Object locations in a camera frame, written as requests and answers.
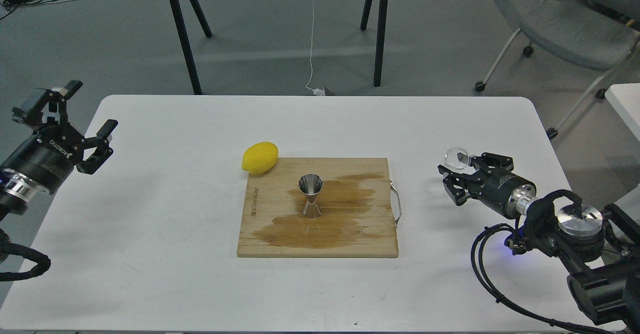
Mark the wooden cutting board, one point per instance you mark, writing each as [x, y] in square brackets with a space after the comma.
[356, 214]

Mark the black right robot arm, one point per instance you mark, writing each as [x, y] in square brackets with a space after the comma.
[599, 249]

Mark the clear glass cup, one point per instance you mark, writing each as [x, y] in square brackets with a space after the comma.
[457, 159]

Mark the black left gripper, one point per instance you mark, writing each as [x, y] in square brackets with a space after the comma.
[45, 160]

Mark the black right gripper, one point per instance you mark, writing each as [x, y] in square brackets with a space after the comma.
[492, 184]

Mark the white side table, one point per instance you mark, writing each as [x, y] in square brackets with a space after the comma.
[625, 99]

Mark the steel double jigger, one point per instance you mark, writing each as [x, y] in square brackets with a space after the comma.
[310, 185]

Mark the yellow lemon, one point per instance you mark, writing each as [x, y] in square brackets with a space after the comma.
[259, 158]

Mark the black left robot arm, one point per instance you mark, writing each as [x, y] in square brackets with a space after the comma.
[15, 209]

